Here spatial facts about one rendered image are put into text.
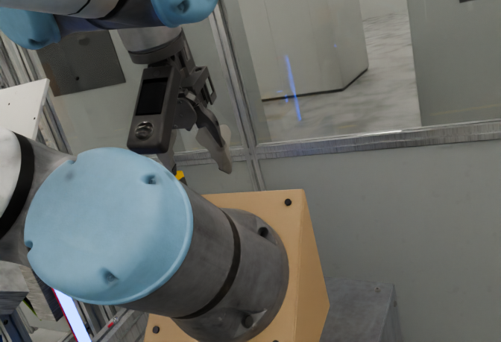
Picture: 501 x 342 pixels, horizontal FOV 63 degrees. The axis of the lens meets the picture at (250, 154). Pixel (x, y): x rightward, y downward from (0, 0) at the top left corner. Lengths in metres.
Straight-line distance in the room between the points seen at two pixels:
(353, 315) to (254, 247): 0.20
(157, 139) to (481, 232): 1.01
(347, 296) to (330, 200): 0.73
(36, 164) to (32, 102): 0.93
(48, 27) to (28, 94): 0.95
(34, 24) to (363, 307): 0.49
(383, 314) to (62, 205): 0.40
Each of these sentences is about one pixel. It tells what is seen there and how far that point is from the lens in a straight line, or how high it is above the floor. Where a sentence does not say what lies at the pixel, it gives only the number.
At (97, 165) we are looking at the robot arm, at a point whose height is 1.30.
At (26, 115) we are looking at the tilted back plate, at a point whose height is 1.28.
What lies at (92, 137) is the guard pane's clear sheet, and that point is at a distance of 1.71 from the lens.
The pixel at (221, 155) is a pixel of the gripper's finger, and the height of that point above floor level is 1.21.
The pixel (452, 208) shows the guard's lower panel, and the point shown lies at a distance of 1.27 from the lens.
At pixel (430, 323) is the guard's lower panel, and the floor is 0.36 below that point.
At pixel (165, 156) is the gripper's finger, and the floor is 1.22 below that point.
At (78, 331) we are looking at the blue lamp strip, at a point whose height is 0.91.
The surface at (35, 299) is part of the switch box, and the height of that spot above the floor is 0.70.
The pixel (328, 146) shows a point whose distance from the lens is 1.23.
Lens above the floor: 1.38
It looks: 18 degrees down
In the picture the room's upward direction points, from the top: 15 degrees counter-clockwise
